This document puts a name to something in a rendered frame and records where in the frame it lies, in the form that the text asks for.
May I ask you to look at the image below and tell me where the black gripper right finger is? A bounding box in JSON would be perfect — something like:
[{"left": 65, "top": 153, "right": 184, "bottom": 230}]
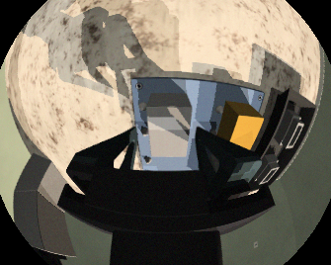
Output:
[{"left": 195, "top": 127, "right": 262, "bottom": 203}]

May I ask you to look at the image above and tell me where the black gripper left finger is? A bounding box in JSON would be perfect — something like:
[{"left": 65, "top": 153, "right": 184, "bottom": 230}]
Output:
[{"left": 71, "top": 127, "right": 138, "bottom": 170}]

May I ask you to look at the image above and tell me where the yellow brass block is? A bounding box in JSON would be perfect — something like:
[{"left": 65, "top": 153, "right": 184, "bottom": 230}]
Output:
[{"left": 217, "top": 101, "right": 264, "bottom": 149}]

